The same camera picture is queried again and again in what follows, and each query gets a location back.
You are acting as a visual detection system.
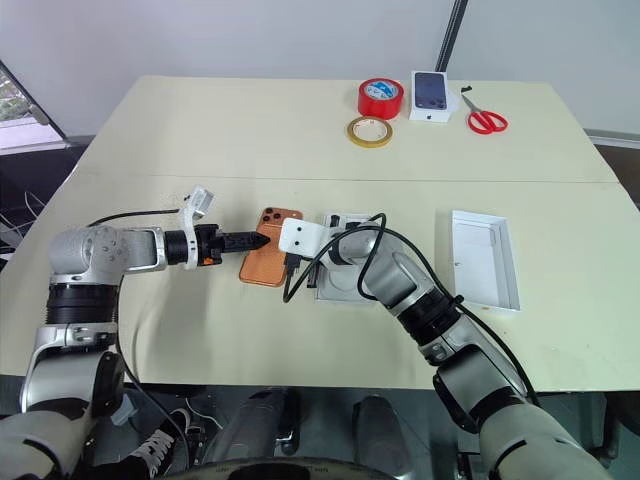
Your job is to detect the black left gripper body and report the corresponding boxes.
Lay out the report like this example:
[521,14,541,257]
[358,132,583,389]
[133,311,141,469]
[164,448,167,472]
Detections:
[192,224,226,268]

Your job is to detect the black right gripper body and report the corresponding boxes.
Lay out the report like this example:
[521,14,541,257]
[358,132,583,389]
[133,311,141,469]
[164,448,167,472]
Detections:
[284,252,304,283]

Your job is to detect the orange smartphone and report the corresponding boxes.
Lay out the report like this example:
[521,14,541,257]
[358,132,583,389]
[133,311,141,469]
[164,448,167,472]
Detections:
[238,205,305,290]

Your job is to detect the white phone box base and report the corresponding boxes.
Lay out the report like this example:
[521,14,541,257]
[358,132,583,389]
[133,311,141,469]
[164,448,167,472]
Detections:
[313,211,382,304]

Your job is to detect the white phone box lid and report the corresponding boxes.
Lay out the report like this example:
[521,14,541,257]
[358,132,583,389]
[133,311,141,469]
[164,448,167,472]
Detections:
[450,209,522,313]

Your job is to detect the white box with phone picture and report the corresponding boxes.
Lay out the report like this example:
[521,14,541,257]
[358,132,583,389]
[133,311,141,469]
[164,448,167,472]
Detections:
[408,69,462,123]

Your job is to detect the yellow tape roll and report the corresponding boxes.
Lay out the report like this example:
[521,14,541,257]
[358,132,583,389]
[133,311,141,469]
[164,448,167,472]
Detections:
[344,115,394,150]

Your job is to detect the red tape roll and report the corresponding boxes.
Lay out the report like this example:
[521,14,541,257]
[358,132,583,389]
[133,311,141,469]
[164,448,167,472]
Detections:
[357,77,406,123]

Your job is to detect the black and white sneaker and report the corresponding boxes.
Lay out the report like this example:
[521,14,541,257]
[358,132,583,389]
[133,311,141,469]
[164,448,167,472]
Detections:
[121,408,192,477]

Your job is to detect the black carbon pole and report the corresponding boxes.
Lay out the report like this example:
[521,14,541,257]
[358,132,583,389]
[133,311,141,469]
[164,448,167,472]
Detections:
[434,0,470,74]

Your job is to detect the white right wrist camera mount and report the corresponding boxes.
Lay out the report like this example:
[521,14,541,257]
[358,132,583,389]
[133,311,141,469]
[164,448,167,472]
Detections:
[277,218,332,260]

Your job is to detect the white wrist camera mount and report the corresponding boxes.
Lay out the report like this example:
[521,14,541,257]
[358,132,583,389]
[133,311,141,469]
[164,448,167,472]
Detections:
[277,218,332,260]
[177,184,217,272]

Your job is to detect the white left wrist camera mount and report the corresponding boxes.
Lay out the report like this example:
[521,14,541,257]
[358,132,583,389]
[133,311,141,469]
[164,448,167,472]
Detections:
[177,184,217,272]

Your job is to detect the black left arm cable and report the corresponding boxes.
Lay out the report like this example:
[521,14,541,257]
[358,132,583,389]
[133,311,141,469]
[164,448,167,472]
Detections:
[86,208,194,472]

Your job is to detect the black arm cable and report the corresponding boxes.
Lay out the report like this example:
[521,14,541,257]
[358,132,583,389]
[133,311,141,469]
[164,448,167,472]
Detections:
[86,208,194,472]
[281,213,542,407]

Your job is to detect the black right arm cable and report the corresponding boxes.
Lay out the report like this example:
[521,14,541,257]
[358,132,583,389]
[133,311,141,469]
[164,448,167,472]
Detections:
[281,213,542,407]

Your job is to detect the thin white wires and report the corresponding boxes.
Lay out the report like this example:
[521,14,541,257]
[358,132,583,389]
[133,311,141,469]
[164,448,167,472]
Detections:
[0,188,47,239]

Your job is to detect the dark window frame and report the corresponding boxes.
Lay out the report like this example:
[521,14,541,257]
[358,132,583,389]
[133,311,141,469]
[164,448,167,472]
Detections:
[0,59,70,151]

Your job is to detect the red-handled scissors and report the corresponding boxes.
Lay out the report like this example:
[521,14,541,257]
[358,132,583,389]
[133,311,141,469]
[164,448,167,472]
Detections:
[459,85,510,136]

